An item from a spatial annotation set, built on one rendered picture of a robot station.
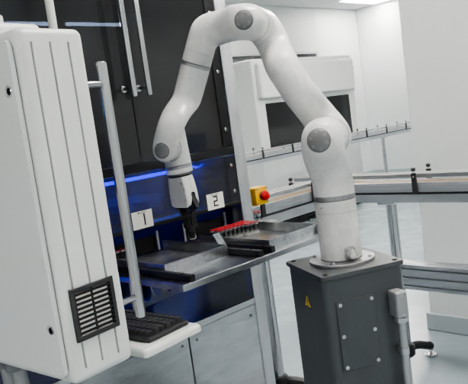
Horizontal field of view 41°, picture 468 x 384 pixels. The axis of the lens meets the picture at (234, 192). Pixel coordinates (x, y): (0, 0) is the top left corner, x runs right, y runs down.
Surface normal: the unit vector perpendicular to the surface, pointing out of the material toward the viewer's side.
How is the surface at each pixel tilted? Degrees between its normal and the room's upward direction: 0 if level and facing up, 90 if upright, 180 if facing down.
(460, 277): 90
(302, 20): 90
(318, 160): 128
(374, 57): 90
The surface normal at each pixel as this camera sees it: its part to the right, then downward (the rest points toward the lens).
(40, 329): -0.63, 0.18
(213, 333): 0.70, -0.01
